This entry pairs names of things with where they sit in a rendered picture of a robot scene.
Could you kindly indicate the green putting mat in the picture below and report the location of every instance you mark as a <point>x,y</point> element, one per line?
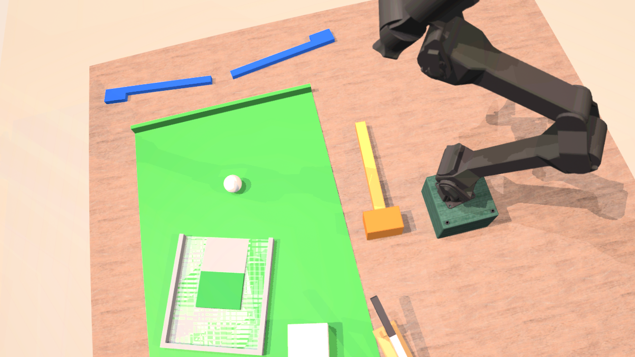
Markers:
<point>288,193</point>

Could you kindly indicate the white golf ball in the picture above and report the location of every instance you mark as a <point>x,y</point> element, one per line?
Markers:
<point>232,183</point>

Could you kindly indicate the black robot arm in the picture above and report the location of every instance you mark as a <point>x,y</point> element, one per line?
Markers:
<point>456,52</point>

